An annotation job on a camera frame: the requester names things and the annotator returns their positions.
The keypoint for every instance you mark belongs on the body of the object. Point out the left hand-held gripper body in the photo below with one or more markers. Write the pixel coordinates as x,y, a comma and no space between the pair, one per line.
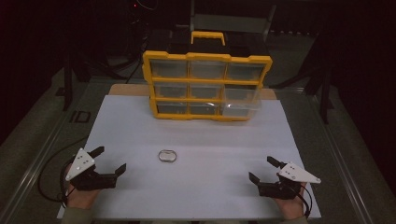
81,174

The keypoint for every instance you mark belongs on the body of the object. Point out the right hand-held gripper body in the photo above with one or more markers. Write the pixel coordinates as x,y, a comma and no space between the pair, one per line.
288,183

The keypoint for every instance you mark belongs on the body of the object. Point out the clear plastic drawer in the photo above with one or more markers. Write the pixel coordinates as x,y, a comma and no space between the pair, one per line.
239,109

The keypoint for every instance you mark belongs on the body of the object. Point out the yellow drawer cabinet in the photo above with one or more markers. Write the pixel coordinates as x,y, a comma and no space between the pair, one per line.
205,77

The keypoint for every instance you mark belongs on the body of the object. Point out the person's right hand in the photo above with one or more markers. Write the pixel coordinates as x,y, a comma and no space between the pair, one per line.
290,207

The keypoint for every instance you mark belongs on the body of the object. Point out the person's left hand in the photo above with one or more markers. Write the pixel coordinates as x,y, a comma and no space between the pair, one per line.
81,199

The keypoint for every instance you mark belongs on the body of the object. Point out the black metal stand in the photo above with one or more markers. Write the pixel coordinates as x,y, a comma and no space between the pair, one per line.
323,99
67,90

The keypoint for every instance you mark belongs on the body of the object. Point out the wooden board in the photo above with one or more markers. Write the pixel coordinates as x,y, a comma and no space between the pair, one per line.
127,90

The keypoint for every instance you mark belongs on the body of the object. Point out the metal rail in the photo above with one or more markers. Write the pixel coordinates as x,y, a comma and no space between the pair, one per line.
342,161
31,171

